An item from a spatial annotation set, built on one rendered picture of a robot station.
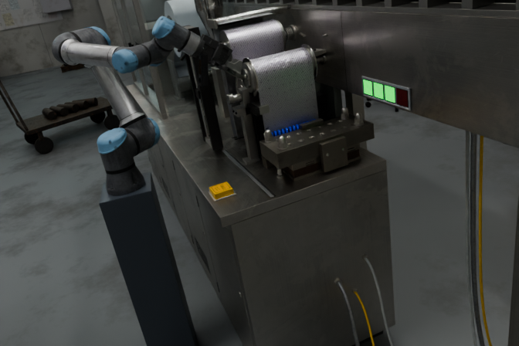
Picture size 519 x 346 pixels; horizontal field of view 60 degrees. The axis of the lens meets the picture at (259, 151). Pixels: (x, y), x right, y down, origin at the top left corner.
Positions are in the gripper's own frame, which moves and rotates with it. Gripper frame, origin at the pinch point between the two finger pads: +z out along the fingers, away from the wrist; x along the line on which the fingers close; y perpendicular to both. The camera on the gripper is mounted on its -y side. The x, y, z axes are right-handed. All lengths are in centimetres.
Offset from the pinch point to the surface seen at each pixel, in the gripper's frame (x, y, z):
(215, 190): -15.1, -39.6, 5.3
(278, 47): 19.3, 19.4, 17.0
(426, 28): -57, 34, 19
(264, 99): -4.6, -2.9, 10.8
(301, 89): -4.6, 7.0, 23.1
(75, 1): 1158, 4, -34
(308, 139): -20.5, -8.3, 26.2
